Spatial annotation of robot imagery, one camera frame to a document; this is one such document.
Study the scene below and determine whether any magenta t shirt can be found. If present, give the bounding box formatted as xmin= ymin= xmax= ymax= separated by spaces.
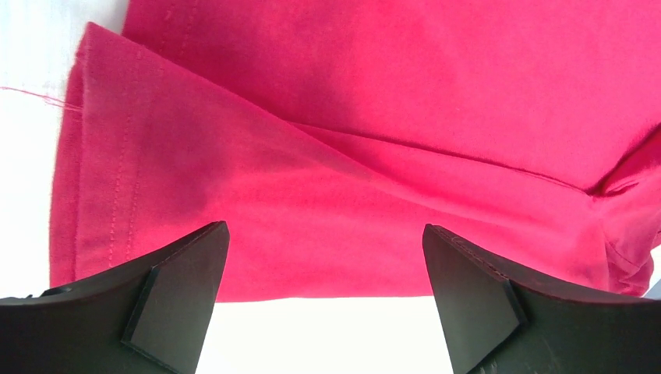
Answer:
xmin=50 ymin=1 xmax=660 ymax=302

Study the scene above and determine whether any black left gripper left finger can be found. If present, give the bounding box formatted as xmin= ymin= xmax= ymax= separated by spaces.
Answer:
xmin=1 ymin=222 xmax=230 ymax=373

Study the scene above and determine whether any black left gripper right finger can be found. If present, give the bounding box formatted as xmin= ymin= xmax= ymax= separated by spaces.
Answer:
xmin=422 ymin=224 xmax=660 ymax=373

